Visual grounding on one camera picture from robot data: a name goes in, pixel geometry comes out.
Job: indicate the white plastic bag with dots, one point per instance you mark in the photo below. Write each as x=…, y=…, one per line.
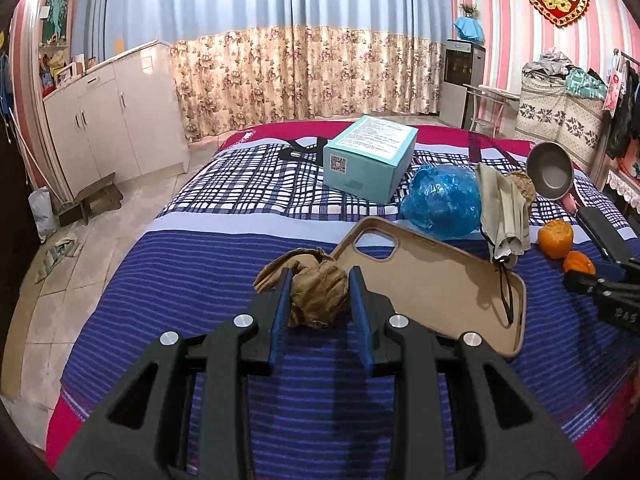
x=42, y=215

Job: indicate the white cabinet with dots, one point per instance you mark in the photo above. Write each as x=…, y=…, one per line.
x=115, y=120

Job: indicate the pile of clothes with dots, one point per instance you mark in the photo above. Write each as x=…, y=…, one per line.
x=565, y=72

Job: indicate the plaid bed sheet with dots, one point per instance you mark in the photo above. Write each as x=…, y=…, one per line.
x=240, y=180

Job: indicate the brown cloth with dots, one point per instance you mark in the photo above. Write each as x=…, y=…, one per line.
x=315, y=292

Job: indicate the brown paper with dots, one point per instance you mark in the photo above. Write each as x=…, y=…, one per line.
x=524, y=187

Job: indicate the green rag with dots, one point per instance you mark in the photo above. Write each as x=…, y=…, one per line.
x=57, y=255

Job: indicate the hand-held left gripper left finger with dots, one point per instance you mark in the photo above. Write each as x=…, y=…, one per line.
x=280, y=320

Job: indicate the pink hanging bag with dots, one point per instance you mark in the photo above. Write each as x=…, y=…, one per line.
x=615, y=85

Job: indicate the white photo frame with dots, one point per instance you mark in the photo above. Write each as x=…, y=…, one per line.
x=63, y=75

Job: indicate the rack of hanging clothes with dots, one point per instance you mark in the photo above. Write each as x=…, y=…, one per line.
x=627, y=110

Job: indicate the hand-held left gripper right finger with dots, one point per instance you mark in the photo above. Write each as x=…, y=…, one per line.
x=361, y=320

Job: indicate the black wallet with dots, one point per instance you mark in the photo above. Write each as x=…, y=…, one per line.
x=607, y=235

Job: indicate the water dispenser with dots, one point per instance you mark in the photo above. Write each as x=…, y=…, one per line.
x=460, y=85

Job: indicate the lace covered low cabinet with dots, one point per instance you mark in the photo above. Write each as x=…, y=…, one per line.
x=625, y=185

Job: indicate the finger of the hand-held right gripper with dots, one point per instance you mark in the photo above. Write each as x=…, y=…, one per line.
x=612, y=270
x=582, y=282

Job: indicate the green wall poster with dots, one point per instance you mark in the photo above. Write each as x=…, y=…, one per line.
x=56, y=10

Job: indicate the blue plastic bag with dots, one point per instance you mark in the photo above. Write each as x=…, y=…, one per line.
x=440, y=202

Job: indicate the blue cloth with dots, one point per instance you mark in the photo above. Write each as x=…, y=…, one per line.
x=470, y=29

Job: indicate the teal cardboard box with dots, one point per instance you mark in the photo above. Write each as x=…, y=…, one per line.
x=370, y=160

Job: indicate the pink cup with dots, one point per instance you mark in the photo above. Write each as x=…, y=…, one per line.
x=550, y=172

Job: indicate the beige phone case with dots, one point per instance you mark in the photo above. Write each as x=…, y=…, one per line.
x=430, y=285

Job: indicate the wooden stool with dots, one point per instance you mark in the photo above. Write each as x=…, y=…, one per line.
x=90, y=200

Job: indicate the small potted plant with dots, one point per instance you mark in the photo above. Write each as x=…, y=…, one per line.
x=469, y=10

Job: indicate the blue floral curtain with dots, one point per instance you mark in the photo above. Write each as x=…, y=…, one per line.
x=280, y=50

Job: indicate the cloth covered appliance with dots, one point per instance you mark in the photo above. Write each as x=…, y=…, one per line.
x=560, y=120

